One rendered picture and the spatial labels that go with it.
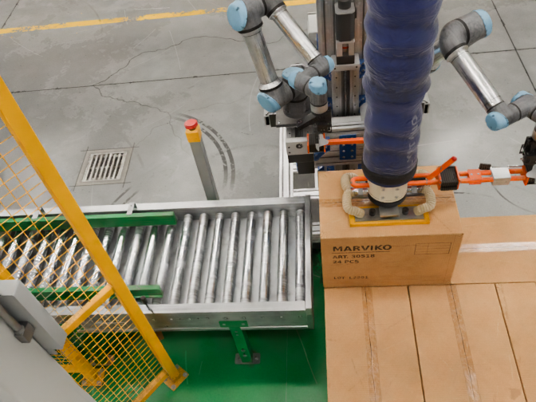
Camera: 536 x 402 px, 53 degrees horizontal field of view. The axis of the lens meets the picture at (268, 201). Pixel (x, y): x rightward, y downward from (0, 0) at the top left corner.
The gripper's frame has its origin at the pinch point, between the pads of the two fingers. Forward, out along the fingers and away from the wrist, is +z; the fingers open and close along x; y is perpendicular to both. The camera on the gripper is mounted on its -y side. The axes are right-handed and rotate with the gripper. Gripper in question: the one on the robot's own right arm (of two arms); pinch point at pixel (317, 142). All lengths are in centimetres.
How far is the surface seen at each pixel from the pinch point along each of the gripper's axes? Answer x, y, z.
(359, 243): -46, 16, 18
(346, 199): -31.7, 11.9, 4.3
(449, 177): -27, 55, -1
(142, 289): -50, -88, 44
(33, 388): -131, -77, -40
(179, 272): -35, -74, 53
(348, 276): -46, 12, 44
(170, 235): -11, -83, 53
